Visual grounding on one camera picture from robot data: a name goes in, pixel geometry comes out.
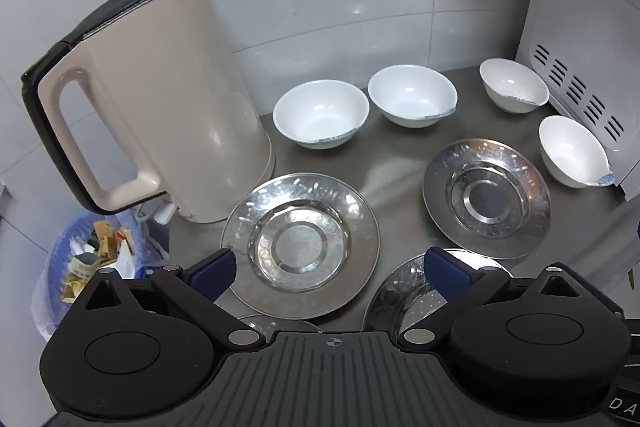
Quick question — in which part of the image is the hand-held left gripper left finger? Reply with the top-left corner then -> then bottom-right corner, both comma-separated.
74,249 -> 266,352

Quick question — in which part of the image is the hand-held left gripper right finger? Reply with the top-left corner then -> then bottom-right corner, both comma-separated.
397,247 -> 623,352

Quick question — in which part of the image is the stainless steel plate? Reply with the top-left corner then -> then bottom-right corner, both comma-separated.
235,314 -> 322,336
220,173 -> 381,321
362,248 -> 514,348
422,138 -> 552,261

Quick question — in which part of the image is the white bowl with blue mark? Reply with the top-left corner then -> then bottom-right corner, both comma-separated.
479,58 -> 551,114
368,65 -> 459,128
272,79 -> 371,150
538,115 -> 617,188

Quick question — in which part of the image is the white kettle plug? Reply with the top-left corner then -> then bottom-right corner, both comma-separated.
135,201 -> 177,226

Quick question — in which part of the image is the pile of paper wrappers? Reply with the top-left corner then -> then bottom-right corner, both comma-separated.
60,219 -> 138,305

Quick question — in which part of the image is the beige electric kettle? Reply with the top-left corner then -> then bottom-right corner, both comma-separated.
21,0 -> 277,224

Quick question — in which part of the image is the grey vented appliance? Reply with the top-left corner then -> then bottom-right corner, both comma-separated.
515,0 -> 640,204

